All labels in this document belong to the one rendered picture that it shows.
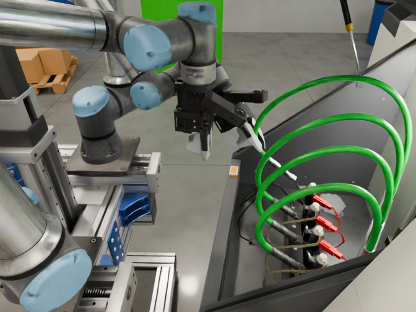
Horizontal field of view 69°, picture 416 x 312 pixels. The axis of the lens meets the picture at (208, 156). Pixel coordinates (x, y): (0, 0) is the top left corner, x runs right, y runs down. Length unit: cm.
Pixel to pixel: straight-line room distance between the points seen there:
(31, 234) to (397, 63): 103
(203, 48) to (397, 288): 50
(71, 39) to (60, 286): 41
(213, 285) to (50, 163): 56
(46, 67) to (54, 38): 425
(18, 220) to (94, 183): 70
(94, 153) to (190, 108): 49
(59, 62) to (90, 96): 375
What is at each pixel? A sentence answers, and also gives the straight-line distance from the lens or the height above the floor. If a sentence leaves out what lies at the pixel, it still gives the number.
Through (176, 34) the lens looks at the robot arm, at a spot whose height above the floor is 154.
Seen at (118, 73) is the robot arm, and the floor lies 131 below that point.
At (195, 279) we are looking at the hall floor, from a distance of 198.
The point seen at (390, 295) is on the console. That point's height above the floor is 128.
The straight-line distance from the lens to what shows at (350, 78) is 77.
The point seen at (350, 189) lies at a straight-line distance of 59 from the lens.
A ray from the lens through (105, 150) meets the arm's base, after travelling 109.
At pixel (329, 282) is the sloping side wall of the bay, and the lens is 62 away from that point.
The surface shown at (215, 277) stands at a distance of 86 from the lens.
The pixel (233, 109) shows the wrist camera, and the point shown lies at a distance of 70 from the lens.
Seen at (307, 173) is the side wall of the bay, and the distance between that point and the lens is 127.
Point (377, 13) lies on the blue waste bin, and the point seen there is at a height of 57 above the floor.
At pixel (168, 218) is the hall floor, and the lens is 230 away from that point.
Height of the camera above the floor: 167
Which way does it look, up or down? 35 degrees down
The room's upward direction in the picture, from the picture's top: straight up
